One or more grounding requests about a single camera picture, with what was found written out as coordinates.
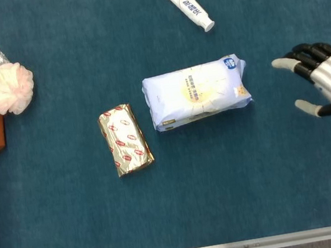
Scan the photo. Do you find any pale blue tissue pack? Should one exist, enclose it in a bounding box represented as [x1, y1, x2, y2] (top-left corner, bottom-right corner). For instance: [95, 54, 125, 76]
[139, 52, 257, 135]

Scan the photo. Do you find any pink mesh bath pouf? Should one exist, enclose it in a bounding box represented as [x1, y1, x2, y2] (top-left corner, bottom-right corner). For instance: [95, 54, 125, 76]
[0, 59, 39, 118]

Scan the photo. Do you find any gold foil wrapped package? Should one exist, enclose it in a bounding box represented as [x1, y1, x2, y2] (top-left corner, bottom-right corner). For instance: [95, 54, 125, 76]
[96, 99, 158, 180]

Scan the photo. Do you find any white toothpaste tube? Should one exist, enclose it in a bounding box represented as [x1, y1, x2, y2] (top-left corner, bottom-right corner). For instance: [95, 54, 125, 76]
[156, 0, 217, 40]

